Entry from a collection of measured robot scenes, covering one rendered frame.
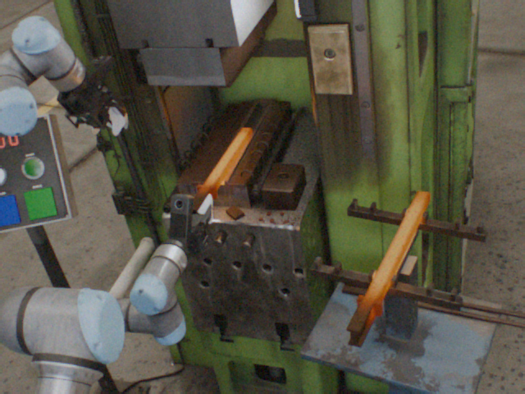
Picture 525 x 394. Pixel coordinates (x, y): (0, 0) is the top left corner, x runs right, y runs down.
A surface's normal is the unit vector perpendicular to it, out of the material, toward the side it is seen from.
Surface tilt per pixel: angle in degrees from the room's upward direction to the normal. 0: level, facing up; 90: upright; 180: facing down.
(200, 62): 90
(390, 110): 90
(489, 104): 0
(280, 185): 0
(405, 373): 0
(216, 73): 90
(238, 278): 90
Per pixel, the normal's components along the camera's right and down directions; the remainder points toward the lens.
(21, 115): 0.44, 0.48
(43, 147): 0.04, 0.10
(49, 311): -0.22, -0.48
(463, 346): -0.15, -0.80
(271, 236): -0.30, 0.60
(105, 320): 0.97, -0.11
